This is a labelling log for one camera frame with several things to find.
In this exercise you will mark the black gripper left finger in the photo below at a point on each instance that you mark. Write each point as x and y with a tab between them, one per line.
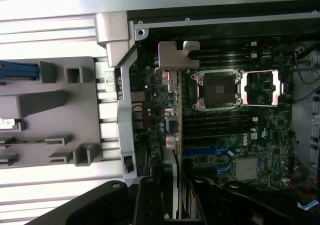
147	205

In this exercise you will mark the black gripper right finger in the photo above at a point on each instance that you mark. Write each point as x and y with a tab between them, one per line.
212	207

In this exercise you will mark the silver chipset heatsink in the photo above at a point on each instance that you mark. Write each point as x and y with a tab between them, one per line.
246	168

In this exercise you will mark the blue expansion slot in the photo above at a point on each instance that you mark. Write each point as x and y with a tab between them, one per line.
200	152

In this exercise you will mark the green motherboard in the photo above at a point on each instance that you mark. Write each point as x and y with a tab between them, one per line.
270	125

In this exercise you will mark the CPU socket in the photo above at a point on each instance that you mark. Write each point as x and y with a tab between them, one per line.
217	90

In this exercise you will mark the grey plastic parts rack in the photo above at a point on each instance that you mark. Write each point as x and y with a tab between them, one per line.
50	125

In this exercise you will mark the green RAM stick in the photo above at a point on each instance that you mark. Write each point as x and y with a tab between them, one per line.
32	142

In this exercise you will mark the metal socket cover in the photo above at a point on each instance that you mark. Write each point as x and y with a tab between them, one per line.
260	74

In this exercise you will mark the silver CPU chip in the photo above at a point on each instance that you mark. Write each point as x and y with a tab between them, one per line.
6	124

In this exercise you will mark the black open PC case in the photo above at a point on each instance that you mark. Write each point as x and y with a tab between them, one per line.
112	27

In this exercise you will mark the hard disk in blue caddy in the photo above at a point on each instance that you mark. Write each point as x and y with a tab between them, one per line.
20	71

